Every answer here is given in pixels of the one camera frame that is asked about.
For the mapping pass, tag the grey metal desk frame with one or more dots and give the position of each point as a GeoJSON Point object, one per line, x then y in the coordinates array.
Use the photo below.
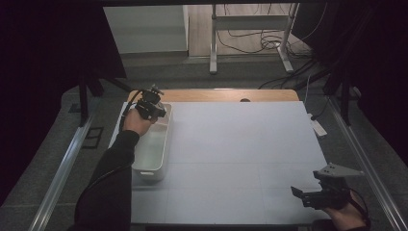
{"type": "Point", "coordinates": [253, 22]}

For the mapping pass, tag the white table cover sheet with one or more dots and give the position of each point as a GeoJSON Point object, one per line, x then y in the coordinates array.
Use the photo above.
{"type": "Point", "coordinates": [231, 154]}

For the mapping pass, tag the black stand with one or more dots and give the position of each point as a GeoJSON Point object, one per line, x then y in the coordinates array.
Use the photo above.
{"type": "Point", "coordinates": [343, 93]}
{"type": "Point", "coordinates": [86, 93]}

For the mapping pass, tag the person's right hand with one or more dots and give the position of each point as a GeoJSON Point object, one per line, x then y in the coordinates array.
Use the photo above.
{"type": "Point", "coordinates": [346, 216]}

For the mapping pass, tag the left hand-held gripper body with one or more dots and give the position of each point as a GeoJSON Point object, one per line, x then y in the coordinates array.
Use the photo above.
{"type": "Point", "coordinates": [150, 107]}

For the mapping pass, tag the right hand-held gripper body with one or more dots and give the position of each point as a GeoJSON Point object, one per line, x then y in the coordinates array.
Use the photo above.
{"type": "Point", "coordinates": [333, 189]}

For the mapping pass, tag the aluminium rail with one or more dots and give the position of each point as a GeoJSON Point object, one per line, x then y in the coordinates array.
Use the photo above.
{"type": "Point", "coordinates": [61, 173]}
{"type": "Point", "coordinates": [365, 160]}

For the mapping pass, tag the black floor frame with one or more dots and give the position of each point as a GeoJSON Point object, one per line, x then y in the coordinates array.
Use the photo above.
{"type": "Point", "coordinates": [93, 137]}

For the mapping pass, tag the black curtain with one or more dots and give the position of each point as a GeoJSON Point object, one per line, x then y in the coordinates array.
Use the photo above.
{"type": "Point", "coordinates": [48, 80]}
{"type": "Point", "coordinates": [369, 64]}

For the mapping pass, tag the white cabinet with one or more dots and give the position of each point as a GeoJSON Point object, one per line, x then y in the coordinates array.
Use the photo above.
{"type": "Point", "coordinates": [147, 29]}

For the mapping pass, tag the white plastic storage bin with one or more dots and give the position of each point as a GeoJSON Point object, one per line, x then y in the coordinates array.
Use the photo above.
{"type": "Point", "coordinates": [150, 150]}

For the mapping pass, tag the white power strip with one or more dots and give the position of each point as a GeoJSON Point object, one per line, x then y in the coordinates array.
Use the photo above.
{"type": "Point", "coordinates": [317, 125]}

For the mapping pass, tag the person's left hand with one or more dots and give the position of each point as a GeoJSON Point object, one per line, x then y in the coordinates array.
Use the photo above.
{"type": "Point", "coordinates": [134, 123]}

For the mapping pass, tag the wooden table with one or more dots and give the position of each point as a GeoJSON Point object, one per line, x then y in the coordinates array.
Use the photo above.
{"type": "Point", "coordinates": [208, 95]}

